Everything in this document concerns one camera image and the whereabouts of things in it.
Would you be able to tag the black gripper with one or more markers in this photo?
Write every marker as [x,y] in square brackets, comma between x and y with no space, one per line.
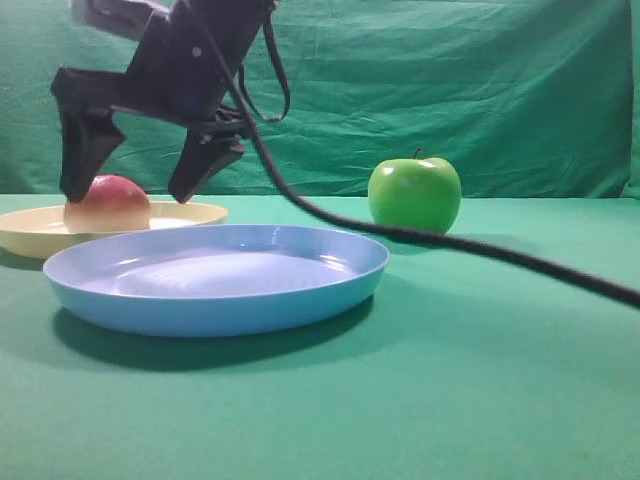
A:
[173,76]

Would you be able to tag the round reddish yellow bread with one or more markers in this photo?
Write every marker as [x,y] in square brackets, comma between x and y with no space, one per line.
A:
[112,204]

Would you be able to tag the yellow plastic plate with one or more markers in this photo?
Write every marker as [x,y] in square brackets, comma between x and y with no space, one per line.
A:
[40,232]

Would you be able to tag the blue plastic plate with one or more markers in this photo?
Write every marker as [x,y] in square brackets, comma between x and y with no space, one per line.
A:
[216,280]

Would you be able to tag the green apple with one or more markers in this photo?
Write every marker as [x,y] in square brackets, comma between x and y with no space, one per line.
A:
[416,192]

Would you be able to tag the green table cloth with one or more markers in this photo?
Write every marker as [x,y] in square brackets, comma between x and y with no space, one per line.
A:
[459,368]

